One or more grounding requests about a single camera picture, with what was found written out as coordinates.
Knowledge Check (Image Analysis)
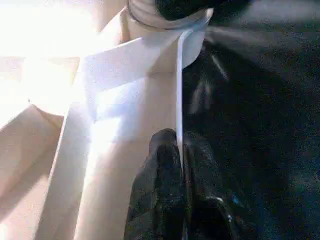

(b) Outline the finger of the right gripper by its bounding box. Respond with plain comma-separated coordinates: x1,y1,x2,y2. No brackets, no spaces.
155,0,251,22

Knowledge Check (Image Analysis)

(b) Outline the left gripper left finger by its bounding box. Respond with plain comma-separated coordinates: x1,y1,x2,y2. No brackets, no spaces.
123,128,188,240

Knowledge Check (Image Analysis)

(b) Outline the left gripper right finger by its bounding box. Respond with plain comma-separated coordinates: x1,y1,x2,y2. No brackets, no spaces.
181,131,251,240

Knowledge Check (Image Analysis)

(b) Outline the white plastic table leg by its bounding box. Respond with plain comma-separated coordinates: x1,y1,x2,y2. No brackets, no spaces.
126,0,215,30

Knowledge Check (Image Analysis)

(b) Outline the white plastic table top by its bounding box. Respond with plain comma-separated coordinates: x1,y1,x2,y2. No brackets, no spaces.
0,0,215,240

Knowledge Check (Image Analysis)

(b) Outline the black work mat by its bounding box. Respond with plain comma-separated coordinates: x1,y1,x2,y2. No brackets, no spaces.
180,0,320,240

